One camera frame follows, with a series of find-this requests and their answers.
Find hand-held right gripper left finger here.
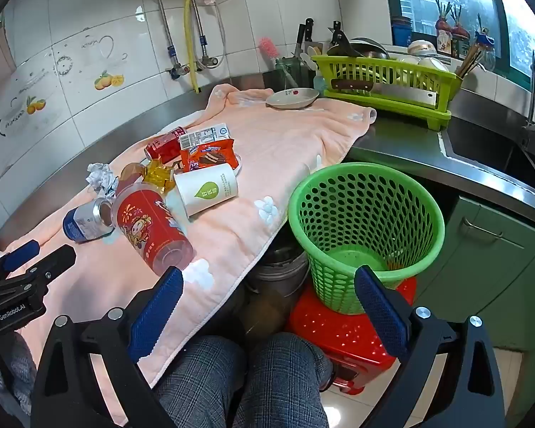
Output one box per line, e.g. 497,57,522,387
30,266,185,428

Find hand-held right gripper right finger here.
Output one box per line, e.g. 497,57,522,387
353,265,506,428

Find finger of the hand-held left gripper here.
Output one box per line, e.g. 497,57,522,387
0,239,42,281
0,245,77,297

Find crushed blue can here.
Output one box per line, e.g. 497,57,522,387
62,197,116,244

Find red gold labelled plastic bottle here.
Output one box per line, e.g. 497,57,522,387
111,182,194,276

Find paper ball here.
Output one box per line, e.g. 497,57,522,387
86,163,119,198

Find green plastic wastebasket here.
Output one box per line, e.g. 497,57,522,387
287,162,447,316

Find white paper cup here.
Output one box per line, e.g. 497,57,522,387
174,163,240,217

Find gold foil wrapper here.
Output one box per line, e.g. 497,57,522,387
120,159,178,194

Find red soda can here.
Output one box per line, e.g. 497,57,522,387
143,127,188,161

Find white milk carton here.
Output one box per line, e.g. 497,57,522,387
178,123,230,150

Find person's left hand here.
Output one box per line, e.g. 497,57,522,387
0,327,39,419

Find red plastic stool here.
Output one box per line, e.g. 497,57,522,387
286,276,417,395

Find metal pot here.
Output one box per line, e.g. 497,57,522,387
245,238,311,335

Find person's plaid trouser legs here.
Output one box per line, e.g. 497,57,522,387
154,332,335,428

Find steel sink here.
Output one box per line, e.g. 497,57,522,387
441,116,535,197

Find pink printed blanket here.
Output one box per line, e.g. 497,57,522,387
0,84,377,426

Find small ceramic plate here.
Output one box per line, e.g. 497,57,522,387
266,88,320,110

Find green dish rack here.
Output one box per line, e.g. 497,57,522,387
311,53,463,132

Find green glass jar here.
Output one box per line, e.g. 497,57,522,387
276,56,302,90

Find black wok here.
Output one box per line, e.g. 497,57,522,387
327,31,389,60

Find patterned ceramic bowl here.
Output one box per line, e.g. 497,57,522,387
407,40,438,57

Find chopstick jar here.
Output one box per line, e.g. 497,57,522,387
455,31,496,77

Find blue container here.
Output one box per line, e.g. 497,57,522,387
391,17,413,46

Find pink bottle brush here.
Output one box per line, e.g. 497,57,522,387
258,37,299,90

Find sprouting onion plants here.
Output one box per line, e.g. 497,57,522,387
433,0,472,57

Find wooden handled cleaver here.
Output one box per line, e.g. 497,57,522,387
330,78,438,110

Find flexible metal hose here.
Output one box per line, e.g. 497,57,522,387
191,0,228,71
140,0,182,78

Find black handled knife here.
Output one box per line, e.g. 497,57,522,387
327,20,345,50
295,18,315,56

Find yellow gas hose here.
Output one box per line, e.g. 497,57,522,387
184,0,202,94

